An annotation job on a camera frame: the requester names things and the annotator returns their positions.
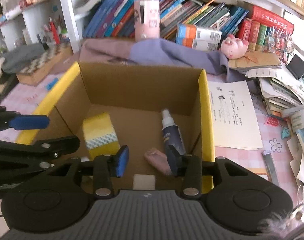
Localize black keyboard piano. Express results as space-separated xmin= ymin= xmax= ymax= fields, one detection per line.
xmin=0 ymin=73 xmax=19 ymax=103

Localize white spray bottle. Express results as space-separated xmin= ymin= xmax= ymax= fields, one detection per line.
xmin=161 ymin=109 xmax=186 ymax=155

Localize orange white medicine boxes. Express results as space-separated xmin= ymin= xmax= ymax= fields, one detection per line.
xmin=175 ymin=23 xmax=222 ymax=51

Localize pink checkered tablecloth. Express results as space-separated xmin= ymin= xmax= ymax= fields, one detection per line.
xmin=0 ymin=73 xmax=298 ymax=203

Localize pink cylindrical device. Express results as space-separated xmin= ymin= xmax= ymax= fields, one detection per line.
xmin=133 ymin=0 xmax=160 ymax=42

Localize yellow cardboard box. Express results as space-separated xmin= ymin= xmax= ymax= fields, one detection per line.
xmin=17 ymin=62 xmax=215 ymax=190

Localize blue wrapper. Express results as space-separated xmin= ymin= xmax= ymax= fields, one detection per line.
xmin=45 ymin=77 xmax=59 ymax=91

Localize grey folded clothing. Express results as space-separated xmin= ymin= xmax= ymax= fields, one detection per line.
xmin=0 ymin=43 xmax=45 ymax=74

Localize row of leaning books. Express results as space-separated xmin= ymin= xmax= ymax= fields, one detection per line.
xmin=82 ymin=0 xmax=249 ymax=40

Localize red dictionary books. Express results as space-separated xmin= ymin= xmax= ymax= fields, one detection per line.
xmin=236 ymin=3 xmax=295 ymax=61

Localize pink cloth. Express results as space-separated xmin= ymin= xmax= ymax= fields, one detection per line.
xmin=51 ymin=37 xmax=140 ymax=75

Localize pink pig toy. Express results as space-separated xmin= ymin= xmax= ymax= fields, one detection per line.
xmin=220 ymin=34 xmax=249 ymax=59

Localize grey metal ruler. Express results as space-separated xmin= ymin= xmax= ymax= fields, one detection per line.
xmin=262 ymin=150 xmax=279 ymax=186

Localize purple cloth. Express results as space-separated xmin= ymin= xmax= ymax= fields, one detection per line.
xmin=128 ymin=38 xmax=246 ymax=82

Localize pink stapler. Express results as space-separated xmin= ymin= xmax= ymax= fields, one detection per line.
xmin=144 ymin=148 xmax=172 ymax=176

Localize yellow tape roll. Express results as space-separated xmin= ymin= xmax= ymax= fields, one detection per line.
xmin=82 ymin=112 xmax=120 ymax=160

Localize wooden chess board box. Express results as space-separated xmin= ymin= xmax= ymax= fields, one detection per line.
xmin=16 ymin=43 xmax=73 ymax=86

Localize red bottle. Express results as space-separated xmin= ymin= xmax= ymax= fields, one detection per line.
xmin=49 ymin=17 xmax=60 ymax=45

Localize black phone stand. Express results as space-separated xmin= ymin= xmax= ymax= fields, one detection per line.
xmin=286 ymin=54 xmax=304 ymax=80

